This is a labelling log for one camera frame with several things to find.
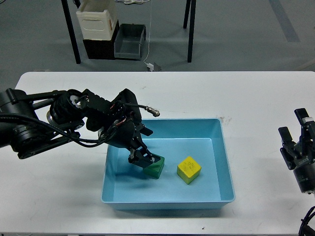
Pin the black table leg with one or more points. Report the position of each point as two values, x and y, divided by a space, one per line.
189 20
71 32

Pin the black table leg left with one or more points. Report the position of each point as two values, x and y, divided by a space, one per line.
71 32

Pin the black table leg right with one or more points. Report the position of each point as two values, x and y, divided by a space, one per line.
189 20

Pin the green block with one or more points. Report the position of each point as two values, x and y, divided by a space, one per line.
155 169

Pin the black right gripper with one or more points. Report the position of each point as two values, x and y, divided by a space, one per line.
300 157

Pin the grey plastic bin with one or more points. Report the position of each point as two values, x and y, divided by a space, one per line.
129 41

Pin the white plastic crate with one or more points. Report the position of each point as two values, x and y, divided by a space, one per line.
97 19

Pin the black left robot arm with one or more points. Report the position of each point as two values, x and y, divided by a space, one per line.
34 123

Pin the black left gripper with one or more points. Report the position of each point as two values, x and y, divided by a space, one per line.
126 133

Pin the blue plastic center box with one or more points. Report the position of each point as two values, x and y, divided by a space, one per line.
126 187

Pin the yellow block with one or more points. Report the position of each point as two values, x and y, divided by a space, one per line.
188 170

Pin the black box under crate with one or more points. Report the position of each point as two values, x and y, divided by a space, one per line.
101 49

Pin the white power adapter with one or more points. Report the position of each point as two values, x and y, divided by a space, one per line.
150 67

